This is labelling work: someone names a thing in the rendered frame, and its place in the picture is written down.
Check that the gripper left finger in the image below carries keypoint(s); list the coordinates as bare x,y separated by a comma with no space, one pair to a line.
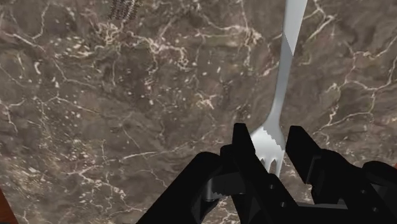
245,161

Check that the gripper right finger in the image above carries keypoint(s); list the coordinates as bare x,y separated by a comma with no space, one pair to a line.
310,155

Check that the white plastic fork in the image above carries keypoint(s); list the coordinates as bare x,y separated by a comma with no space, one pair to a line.
287,65

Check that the patterned robot stand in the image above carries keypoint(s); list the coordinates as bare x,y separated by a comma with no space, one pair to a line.
124,8

